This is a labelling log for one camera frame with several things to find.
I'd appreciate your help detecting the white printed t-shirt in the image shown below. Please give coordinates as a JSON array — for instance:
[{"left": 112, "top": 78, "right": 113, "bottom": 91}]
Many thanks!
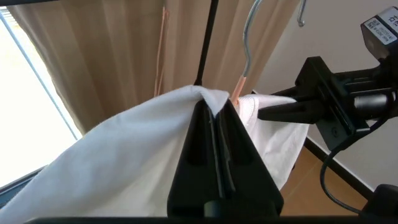
[{"left": 0, "top": 84, "right": 310, "bottom": 218}]

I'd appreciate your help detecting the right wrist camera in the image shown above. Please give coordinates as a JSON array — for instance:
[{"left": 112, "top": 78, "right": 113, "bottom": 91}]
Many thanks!
[{"left": 360, "top": 6, "right": 398, "bottom": 62}]

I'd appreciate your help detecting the black clothes rack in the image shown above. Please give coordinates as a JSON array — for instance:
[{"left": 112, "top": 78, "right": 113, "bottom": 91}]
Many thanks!
[{"left": 0, "top": 0, "right": 220, "bottom": 86}]

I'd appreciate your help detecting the beige curtain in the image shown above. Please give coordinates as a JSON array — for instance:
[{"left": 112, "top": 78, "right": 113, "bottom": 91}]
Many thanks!
[{"left": 6, "top": 0, "right": 301, "bottom": 134}]

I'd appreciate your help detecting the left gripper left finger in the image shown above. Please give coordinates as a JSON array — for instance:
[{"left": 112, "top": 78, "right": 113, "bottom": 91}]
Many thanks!
[{"left": 167, "top": 99, "right": 223, "bottom": 218}]

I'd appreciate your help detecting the window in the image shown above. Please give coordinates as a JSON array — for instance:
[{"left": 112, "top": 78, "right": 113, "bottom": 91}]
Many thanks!
[{"left": 0, "top": 6, "right": 83, "bottom": 209}]

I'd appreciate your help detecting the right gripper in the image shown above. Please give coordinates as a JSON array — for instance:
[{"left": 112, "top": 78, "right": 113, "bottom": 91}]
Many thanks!
[{"left": 257, "top": 55, "right": 398, "bottom": 152}]

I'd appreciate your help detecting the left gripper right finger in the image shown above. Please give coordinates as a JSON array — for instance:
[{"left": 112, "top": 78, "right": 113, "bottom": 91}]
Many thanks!
[{"left": 216, "top": 99, "right": 284, "bottom": 218}]

